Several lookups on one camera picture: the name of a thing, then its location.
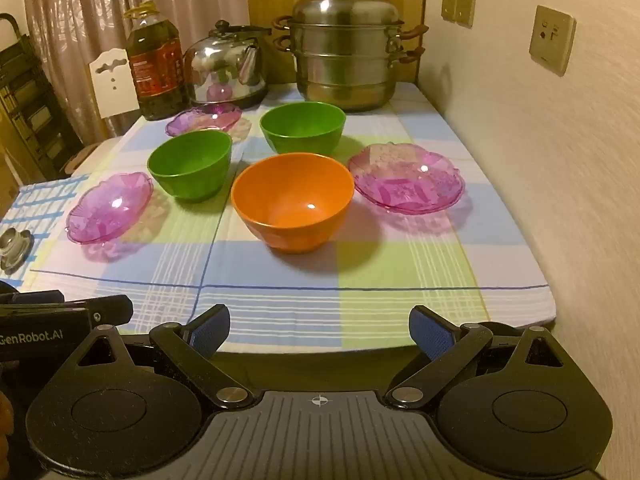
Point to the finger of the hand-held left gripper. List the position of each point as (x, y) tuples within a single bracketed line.
[(112, 310), (35, 296)]

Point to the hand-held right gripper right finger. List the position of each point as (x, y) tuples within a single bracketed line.
[(432, 332)]

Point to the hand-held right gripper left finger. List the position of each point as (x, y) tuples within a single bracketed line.
[(210, 331)]

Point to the purple translucent plate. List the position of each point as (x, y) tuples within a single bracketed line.
[(205, 120), (107, 207), (405, 180)]

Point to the orange plastic bowl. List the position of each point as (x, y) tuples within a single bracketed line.
[(292, 200)]

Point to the green plastic bowl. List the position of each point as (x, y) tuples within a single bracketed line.
[(190, 165), (302, 127)]

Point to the checked tablecloth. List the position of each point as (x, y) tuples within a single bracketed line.
[(400, 270)]

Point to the blue checked towel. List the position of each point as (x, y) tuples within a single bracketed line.
[(45, 205)]

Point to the black rack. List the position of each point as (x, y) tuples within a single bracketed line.
[(30, 105)]

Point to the white chair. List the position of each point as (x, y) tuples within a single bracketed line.
[(112, 90)]

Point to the cooking oil bottle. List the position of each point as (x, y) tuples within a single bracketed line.
[(155, 70)]

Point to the steel kettle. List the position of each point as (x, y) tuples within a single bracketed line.
[(220, 67)]

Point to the steel steamer pot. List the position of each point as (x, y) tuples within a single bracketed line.
[(345, 60)]

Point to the patterned curtain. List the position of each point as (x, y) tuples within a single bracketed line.
[(80, 10)]

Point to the square wall socket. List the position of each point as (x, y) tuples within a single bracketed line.
[(552, 40)]

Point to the wall switch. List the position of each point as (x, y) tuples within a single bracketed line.
[(448, 4), (465, 7)]

